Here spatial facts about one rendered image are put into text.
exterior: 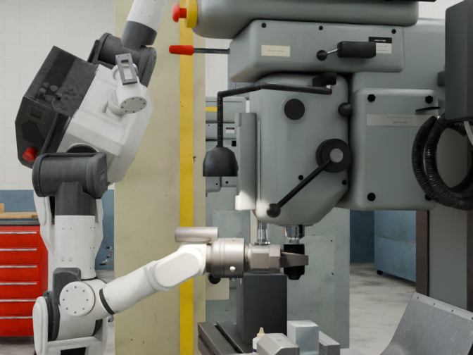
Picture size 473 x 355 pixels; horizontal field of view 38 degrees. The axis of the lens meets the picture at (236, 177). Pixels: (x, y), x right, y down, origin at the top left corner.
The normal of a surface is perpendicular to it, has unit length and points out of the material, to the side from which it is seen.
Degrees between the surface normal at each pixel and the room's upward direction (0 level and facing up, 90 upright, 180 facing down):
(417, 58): 90
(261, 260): 90
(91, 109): 57
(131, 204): 90
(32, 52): 90
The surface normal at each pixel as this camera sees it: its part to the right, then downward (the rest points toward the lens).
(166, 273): -0.05, 0.14
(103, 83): 0.43, -0.54
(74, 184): -0.04, -0.08
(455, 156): -0.98, 0.00
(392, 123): 0.21, 0.00
